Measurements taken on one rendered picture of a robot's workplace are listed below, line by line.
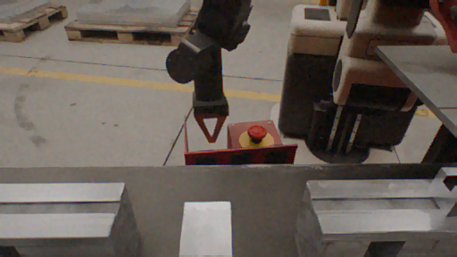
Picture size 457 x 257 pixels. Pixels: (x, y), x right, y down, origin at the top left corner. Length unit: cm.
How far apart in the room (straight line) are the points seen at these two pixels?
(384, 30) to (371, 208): 72
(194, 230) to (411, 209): 20
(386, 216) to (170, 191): 26
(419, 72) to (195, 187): 34
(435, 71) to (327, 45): 77
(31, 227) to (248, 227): 22
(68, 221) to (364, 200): 26
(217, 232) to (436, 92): 33
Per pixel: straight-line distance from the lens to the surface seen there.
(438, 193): 34
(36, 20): 389
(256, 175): 44
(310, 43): 123
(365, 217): 30
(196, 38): 53
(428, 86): 46
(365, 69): 97
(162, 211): 41
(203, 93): 59
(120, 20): 330
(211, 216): 23
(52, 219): 31
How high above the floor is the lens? 119
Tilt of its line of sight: 38 degrees down
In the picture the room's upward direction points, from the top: straight up
